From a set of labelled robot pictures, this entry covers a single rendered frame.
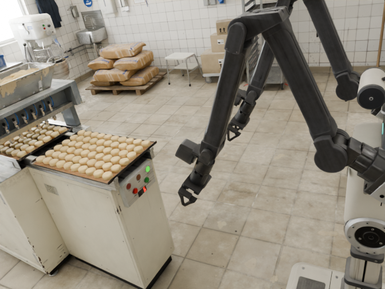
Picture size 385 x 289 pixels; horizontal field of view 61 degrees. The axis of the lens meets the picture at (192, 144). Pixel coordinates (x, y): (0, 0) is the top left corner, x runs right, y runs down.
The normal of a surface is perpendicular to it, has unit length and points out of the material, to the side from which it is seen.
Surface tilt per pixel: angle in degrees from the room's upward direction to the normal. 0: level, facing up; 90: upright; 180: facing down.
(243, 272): 0
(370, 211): 101
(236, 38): 90
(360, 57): 90
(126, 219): 90
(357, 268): 90
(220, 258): 0
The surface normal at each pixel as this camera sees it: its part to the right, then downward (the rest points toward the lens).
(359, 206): -0.48, 0.64
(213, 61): -0.35, 0.50
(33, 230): 0.85, 0.14
